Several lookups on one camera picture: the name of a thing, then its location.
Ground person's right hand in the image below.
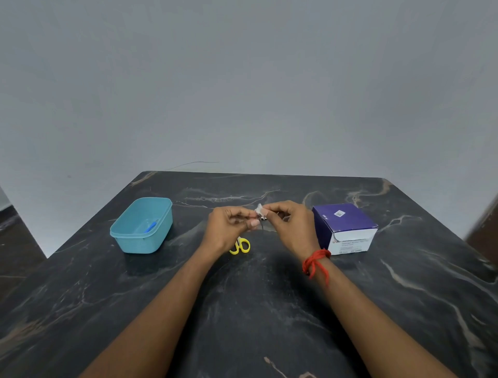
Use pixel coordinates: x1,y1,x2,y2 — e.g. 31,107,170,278
261,200,322,262

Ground person's left hand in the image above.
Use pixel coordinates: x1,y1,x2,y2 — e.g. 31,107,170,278
200,206,260,255

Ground small clear packet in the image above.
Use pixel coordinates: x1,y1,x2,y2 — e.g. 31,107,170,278
254,203,269,231

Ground person's left forearm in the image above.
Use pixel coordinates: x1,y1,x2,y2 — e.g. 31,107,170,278
79,245,223,378

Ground person's right forearm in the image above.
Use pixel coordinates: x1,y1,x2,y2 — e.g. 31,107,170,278
311,257,456,378

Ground red thread wristband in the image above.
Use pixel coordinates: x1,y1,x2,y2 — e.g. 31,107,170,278
302,249,332,287

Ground purple and white cardboard box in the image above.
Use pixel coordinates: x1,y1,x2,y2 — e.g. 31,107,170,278
312,203,379,256

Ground teal plastic container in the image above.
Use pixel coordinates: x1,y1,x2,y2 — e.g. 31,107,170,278
110,197,173,254

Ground yellow-handled scissors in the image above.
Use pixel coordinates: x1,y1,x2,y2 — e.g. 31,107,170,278
229,237,251,255

